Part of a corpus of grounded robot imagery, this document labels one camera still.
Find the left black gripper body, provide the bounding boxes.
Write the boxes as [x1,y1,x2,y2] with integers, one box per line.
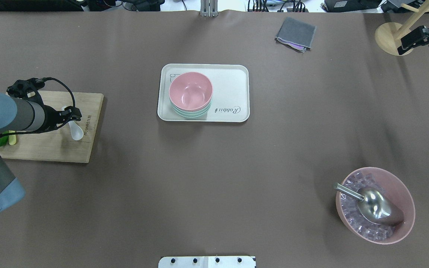
[55,106,82,129]

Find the white ceramic spoon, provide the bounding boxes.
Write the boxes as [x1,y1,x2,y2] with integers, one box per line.
[62,106,84,141]

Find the small pink bowl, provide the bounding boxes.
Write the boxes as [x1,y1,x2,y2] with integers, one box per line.
[169,72,213,112]

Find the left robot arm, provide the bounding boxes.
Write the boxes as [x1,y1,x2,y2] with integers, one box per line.
[0,93,82,212]

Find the large pink ice bowl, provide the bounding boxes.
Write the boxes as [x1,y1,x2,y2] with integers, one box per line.
[335,167,416,245]

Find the wooden cutting board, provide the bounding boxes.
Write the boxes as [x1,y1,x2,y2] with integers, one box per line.
[0,93,104,163]

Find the green lime toy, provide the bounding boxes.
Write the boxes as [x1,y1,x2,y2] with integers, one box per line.
[0,136,9,147]

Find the stacked green bowls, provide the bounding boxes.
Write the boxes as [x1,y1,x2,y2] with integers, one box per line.
[170,101,212,118]

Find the cream serving tray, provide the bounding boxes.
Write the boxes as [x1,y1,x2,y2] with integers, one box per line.
[157,63,250,123]

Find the grey folded cloth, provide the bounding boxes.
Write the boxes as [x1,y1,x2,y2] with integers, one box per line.
[274,17,317,53]

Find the metal ice scoop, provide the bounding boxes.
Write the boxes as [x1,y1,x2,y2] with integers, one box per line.
[334,183,403,226]

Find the wooden mug tree stand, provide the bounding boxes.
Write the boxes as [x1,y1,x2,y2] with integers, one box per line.
[375,0,429,56]

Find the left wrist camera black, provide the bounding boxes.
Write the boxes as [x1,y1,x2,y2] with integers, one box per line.
[6,78,48,106]

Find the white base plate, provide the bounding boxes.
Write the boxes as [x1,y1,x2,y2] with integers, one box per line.
[158,255,257,268]

